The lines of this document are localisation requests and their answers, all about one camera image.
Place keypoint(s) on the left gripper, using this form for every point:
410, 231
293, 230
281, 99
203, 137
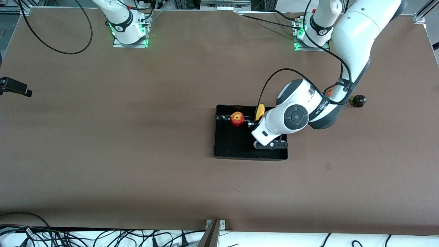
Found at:
250, 124

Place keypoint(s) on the red apple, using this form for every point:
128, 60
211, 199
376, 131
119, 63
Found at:
237, 119

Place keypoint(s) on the yellow banana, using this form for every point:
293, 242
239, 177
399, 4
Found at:
260, 110

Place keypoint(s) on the black plastic box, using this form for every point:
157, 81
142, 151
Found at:
236, 144

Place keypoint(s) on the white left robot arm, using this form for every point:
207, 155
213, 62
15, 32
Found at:
356, 34

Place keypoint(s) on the brown table cover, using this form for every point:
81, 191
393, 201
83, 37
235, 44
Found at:
219, 192

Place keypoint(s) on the dark purple mangosteen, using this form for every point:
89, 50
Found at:
358, 101

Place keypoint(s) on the silver power strip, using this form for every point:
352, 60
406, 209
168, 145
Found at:
224, 7

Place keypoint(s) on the aluminium frame profile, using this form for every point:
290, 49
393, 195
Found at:
20, 10

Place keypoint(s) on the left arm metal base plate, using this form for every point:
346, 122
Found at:
322, 49

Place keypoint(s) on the silver post bracket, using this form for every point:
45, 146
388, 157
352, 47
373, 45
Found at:
223, 224

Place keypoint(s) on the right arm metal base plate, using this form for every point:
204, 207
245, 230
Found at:
118, 45

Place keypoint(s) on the grey aluminium camera post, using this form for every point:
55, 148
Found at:
211, 236

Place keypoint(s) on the aluminium corner bracket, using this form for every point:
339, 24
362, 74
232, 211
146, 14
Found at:
420, 18

